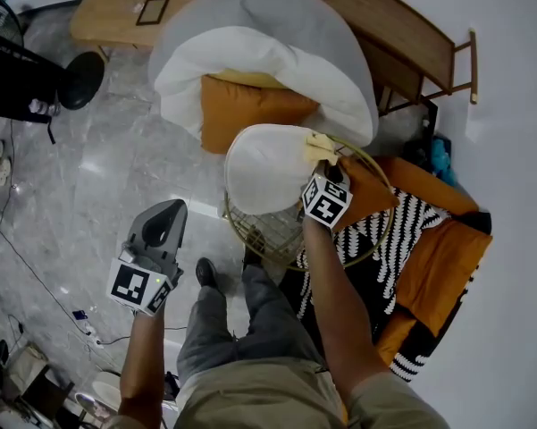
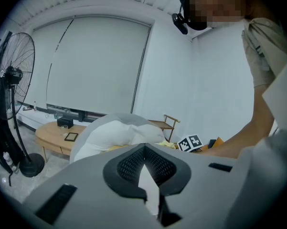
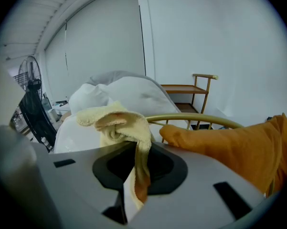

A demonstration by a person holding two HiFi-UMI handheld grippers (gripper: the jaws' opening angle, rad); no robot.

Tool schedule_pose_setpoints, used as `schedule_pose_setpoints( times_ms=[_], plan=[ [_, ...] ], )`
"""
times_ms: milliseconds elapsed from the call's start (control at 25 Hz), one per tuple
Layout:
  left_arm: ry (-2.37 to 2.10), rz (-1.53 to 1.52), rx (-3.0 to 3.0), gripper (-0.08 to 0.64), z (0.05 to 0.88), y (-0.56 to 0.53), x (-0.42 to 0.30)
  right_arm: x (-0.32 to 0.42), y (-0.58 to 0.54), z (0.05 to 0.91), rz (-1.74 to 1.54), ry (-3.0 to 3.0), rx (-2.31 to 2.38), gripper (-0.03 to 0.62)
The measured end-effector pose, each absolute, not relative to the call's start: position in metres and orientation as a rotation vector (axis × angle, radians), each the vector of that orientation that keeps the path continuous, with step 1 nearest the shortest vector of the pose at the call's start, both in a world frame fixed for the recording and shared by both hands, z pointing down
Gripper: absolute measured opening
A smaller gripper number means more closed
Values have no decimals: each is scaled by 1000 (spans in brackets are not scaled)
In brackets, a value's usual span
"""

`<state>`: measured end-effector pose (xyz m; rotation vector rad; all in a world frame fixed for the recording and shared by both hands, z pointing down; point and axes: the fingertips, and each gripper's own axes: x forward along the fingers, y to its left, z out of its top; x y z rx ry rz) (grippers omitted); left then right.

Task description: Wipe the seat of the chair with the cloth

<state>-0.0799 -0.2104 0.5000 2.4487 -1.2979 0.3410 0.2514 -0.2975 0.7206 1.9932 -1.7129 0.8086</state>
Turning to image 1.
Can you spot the white power strip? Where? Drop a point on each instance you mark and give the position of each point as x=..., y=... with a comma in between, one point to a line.
x=93, y=334

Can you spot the person's black right shoe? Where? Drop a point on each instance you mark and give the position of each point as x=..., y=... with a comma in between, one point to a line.
x=250, y=257

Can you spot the black picture frame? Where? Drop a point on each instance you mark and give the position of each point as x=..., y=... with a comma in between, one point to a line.
x=141, y=12

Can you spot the light wooden coffee table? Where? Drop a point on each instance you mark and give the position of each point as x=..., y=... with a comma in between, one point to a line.
x=111, y=16

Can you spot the dark wooden stool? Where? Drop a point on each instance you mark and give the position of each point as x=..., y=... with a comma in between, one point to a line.
x=44, y=393

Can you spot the white round cushion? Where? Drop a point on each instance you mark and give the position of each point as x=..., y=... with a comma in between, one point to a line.
x=263, y=168

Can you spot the black waist device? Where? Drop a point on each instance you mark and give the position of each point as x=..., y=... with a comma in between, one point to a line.
x=170, y=384

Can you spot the grey round lounge chair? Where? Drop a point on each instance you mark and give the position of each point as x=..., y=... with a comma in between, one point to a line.
x=272, y=11

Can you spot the white round stool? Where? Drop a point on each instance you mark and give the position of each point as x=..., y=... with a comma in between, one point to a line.
x=107, y=389

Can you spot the orange sofa bolster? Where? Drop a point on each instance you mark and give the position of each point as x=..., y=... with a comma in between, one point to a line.
x=429, y=181

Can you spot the large orange sofa cushion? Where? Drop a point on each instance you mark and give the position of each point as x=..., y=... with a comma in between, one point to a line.
x=442, y=266

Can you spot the black standing fan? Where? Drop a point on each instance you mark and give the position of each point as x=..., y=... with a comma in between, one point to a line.
x=82, y=81

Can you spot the orange pillow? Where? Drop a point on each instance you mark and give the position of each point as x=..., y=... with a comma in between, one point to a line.
x=250, y=110
x=366, y=190

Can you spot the person's right forearm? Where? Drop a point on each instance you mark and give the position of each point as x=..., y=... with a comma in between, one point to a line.
x=339, y=306

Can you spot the black tower cabinet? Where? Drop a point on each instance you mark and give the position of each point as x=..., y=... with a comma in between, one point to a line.
x=18, y=87

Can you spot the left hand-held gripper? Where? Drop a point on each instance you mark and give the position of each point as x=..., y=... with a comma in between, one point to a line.
x=129, y=282

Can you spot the person's black shoe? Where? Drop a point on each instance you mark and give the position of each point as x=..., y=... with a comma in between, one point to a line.
x=207, y=273
x=250, y=257

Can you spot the person's black left shoe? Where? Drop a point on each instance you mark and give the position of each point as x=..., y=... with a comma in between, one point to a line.
x=207, y=273

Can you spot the dark wooden bench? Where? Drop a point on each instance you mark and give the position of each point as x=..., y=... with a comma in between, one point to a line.
x=384, y=20

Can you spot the person's grey trousers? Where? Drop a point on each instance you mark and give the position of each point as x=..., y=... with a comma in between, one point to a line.
x=214, y=329

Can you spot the patterned round plate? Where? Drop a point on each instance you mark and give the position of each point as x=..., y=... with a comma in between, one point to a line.
x=94, y=409

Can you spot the yellow wiping cloth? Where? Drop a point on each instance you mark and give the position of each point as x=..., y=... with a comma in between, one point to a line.
x=319, y=150

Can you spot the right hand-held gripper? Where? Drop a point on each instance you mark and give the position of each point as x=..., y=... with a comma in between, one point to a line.
x=326, y=204

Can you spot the black frame stand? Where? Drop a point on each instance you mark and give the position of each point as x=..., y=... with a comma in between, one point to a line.
x=417, y=150

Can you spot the person's beige shirt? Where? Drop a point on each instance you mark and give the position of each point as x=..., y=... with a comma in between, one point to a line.
x=259, y=396

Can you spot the person's left forearm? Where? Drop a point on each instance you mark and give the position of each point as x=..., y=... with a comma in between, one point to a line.
x=143, y=364

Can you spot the teal cloth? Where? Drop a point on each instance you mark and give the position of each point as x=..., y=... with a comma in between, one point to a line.
x=442, y=159

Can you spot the plastic water bottle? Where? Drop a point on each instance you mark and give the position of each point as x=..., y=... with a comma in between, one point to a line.
x=44, y=107

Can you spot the brown cardboard box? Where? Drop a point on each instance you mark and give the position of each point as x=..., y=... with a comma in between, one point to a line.
x=27, y=369

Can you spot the black white patterned blanket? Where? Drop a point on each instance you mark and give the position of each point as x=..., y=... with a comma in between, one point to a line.
x=411, y=221

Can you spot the yellow pillow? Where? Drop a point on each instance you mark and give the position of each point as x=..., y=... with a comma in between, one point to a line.
x=250, y=78

